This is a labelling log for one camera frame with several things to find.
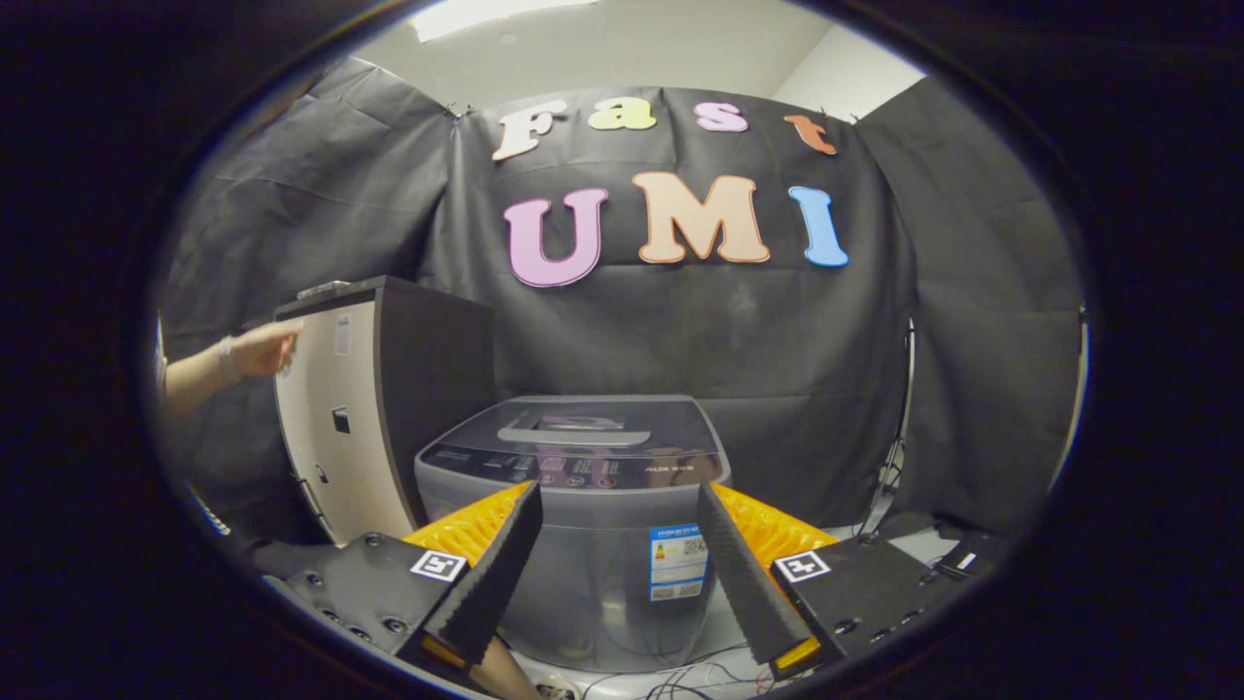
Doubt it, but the tangle of floor cables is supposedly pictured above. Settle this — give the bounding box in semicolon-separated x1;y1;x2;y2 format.
564;642;778;700

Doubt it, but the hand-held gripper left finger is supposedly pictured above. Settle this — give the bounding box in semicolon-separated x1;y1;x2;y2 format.
264;479;543;682

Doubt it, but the grey washing machine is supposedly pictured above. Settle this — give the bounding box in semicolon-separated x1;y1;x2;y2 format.
415;394;732;672

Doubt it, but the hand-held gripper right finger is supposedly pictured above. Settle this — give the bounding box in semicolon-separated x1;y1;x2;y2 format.
696;480;973;682

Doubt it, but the black backdrop cloth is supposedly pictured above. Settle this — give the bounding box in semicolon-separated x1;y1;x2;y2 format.
160;56;1085;545

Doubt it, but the dark washing machine lid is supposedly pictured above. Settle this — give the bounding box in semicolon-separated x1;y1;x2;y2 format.
432;394;725;463

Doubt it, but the dark cabinet with beige door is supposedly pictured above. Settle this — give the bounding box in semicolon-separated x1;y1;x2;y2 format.
274;275;497;545

